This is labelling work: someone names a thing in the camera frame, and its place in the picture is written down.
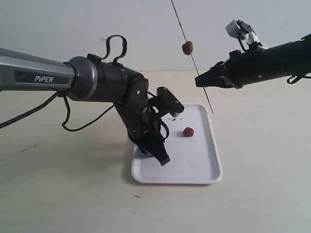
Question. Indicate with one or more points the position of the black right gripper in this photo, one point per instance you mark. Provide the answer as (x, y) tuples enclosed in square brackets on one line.
[(240, 69)]

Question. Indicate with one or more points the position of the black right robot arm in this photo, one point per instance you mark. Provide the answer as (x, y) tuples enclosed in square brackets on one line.
[(290, 59)]

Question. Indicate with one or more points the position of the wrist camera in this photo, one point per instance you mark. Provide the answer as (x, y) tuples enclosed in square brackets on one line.
[(242, 31), (167, 103)]

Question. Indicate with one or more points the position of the red berry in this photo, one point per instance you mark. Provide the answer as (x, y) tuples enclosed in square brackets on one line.
[(188, 132), (187, 48)]

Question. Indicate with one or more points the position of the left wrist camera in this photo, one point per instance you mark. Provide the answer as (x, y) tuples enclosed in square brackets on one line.
[(167, 103)]

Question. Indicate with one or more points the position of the thin metal skewer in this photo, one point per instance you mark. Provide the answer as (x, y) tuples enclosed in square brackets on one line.
[(184, 35)]

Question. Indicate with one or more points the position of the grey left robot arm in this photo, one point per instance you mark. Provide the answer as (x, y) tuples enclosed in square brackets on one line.
[(89, 79)]

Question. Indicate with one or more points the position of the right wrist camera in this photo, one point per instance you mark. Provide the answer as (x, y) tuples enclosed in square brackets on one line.
[(242, 31)]

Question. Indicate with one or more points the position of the white rectangular plastic tray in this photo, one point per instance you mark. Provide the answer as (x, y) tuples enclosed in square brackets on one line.
[(193, 160)]

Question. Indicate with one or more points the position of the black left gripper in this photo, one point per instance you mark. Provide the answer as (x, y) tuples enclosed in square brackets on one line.
[(150, 133)]

